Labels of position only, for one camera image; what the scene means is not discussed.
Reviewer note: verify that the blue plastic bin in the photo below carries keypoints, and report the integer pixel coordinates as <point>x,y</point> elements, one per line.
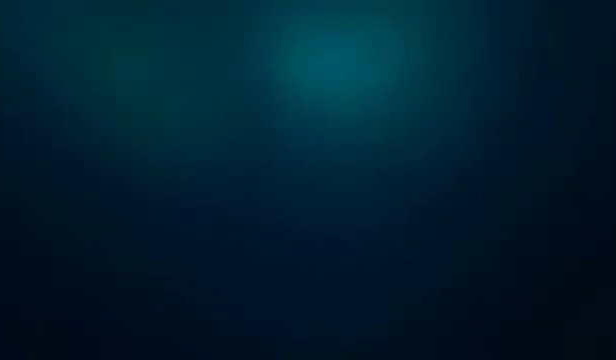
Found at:
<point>333,65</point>

